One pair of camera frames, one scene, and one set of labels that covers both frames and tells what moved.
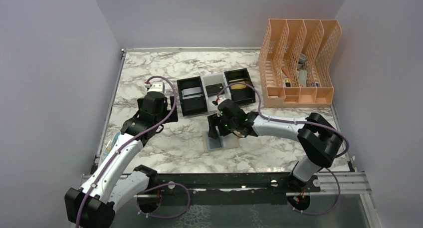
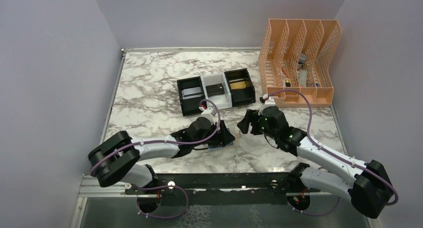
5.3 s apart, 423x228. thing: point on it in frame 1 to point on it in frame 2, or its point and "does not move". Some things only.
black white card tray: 196,94 does not move
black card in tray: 214,89 does not move
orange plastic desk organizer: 297,59 does not move
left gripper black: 165,108 to 224,138
